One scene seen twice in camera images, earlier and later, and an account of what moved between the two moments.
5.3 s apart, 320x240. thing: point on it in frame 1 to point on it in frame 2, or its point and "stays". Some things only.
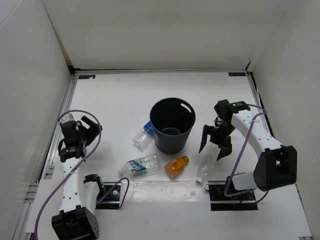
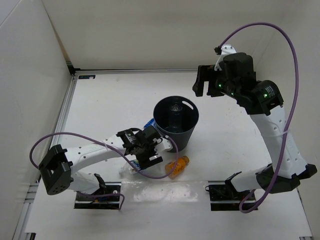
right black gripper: [226, 146] to [206, 73]
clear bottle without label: [209, 164] to [175, 120]
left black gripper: [93, 131] to [144, 161]
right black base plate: [219, 201] stays
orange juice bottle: [174, 168] stays
